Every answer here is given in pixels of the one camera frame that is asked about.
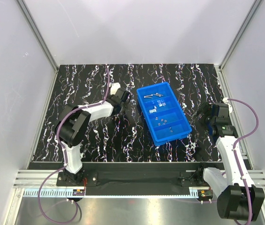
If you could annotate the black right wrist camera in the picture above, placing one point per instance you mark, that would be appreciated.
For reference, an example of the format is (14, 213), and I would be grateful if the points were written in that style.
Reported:
(222, 110)

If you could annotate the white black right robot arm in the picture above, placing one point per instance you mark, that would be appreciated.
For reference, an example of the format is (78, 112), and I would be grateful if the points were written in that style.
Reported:
(238, 198)

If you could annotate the left aluminium corner post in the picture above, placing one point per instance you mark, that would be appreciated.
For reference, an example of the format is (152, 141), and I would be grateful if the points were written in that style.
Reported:
(37, 34)

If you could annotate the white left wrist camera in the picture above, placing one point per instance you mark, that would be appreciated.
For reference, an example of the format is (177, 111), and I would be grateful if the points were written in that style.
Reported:
(114, 87)

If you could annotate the aluminium corner post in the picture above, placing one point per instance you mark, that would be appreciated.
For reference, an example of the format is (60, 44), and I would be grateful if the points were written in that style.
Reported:
(37, 34)
(246, 22)

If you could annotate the right aluminium corner post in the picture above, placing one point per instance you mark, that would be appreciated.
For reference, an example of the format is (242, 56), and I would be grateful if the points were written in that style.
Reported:
(246, 22)

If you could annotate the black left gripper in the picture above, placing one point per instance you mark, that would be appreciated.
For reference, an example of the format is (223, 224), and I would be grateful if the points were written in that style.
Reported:
(124, 97)

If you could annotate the aluminium frame rail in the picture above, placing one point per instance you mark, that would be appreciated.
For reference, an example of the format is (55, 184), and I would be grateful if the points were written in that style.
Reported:
(52, 192)

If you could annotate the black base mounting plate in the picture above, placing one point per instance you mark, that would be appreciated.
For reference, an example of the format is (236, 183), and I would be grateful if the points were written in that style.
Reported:
(125, 179)

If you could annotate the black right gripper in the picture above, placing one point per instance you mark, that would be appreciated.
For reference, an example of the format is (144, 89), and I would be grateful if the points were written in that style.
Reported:
(205, 112)

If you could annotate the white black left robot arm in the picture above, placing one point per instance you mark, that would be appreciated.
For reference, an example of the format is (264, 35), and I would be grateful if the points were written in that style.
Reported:
(72, 125)

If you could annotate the blue plastic divided bin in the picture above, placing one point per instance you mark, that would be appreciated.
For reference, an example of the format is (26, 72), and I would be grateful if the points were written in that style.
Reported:
(172, 112)

